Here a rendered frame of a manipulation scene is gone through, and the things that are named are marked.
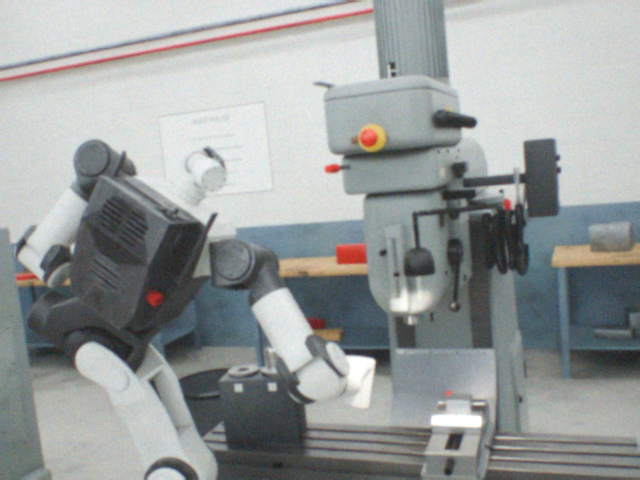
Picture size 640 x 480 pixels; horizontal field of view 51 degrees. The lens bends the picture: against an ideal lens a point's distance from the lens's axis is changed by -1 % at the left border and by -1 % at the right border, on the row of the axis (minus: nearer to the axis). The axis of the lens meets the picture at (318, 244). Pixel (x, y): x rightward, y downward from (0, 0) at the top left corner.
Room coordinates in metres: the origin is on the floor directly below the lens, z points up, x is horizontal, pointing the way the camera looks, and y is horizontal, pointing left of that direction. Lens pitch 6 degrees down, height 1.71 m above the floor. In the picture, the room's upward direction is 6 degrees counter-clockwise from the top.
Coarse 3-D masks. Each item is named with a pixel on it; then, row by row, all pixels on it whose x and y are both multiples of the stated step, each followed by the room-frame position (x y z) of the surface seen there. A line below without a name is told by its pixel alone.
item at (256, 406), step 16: (240, 368) 1.96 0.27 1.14; (256, 368) 1.94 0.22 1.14; (224, 384) 1.90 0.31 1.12; (240, 384) 1.89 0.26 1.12; (256, 384) 1.88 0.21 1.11; (272, 384) 1.87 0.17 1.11; (224, 400) 1.90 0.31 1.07; (240, 400) 1.89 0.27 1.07; (256, 400) 1.88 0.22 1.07; (272, 400) 1.87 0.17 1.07; (288, 400) 1.86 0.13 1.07; (224, 416) 1.90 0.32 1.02; (240, 416) 1.89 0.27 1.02; (256, 416) 1.88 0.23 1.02; (272, 416) 1.87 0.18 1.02; (288, 416) 1.86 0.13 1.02; (304, 416) 1.95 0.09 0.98; (240, 432) 1.89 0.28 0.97; (256, 432) 1.88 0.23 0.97; (272, 432) 1.87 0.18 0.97; (288, 432) 1.86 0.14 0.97
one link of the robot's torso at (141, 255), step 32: (96, 192) 1.43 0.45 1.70; (128, 192) 1.42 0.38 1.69; (160, 192) 1.53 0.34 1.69; (96, 224) 1.43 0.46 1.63; (128, 224) 1.40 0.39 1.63; (160, 224) 1.37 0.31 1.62; (192, 224) 1.45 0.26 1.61; (224, 224) 1.56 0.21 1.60; (96, 256) 1.45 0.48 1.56; (128, 256) 1.40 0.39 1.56; (160, 256) 1.40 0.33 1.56; (192, 256) 1.44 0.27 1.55; (96, 288) 1.46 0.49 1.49; (128, 288) 1.42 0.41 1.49; (160, 288) 1.47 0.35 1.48; (192, 288) 1.55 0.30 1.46; (128, 320) 1.43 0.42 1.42; (160, 320) 1.54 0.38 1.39
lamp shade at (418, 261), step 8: (416, 248) 1.53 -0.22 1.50; (424, 248) 1.53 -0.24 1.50; (408, 256) 1.53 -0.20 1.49; (416, 256) 1.51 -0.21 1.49; (424, 256) 1.51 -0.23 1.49; (432, 256) 1.53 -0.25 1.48; (408, 264) 1.52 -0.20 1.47; (416, 264) 1.51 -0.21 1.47; (424, 264) 1.51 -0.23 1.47; (432, 264) 1.52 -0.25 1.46; (408, 272) 1.52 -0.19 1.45; (416, 272) 1.51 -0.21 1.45; (424, 272) 1.51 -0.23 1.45; (432, 272) 1.52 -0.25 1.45
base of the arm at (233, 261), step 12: (228, 240) 1.44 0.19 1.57; (240, 240) 1.43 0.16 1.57; (216, 252) 1.44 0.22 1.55; (228, 252) 1.42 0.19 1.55; (240, 252) 1.41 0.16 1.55; (252, 252) 1.41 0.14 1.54; (216, 264) 1.43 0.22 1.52; (228, 264) 1.42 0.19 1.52; (240, 264) 1.41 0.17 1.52; (252, 264) 1.40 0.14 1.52; (276, 264) 1.53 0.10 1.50; (216, 276) 1.43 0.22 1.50; (228, 276) 1.41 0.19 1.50; (240, 276) 1.40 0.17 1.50; (228, 288) 1.48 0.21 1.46; (240, 288) 1.52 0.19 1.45
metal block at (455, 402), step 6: (450, 396) 1.73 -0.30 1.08; (456, 396) 1.72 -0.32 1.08; (462, 396) 1.72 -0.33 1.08; (468, 396) 1.71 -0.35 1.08; (450, 402) 1.70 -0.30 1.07; (456, 402) 1.69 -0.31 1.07; (462, 402) 1.69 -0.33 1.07; (468, 402) 1.68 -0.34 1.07; (450, 408) 1.70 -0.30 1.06; (456, 408) 1.69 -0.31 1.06; (462, 408) 1.69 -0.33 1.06; (468, 408) 1.68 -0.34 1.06
